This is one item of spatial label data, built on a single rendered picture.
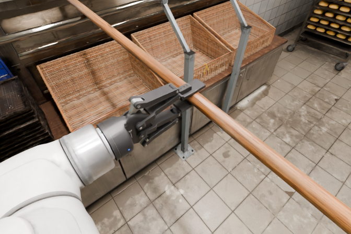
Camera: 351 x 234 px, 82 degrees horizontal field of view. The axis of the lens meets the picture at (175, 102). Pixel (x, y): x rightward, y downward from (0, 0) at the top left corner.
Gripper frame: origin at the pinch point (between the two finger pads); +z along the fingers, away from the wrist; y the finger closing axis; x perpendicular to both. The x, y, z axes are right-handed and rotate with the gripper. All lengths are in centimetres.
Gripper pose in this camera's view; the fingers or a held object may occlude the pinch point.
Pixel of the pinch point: (189, 95)
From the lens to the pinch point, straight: 45.1
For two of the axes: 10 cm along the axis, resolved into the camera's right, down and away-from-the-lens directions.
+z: 7.8, -4.4, 4.5
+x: 6.3, 5.5, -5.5
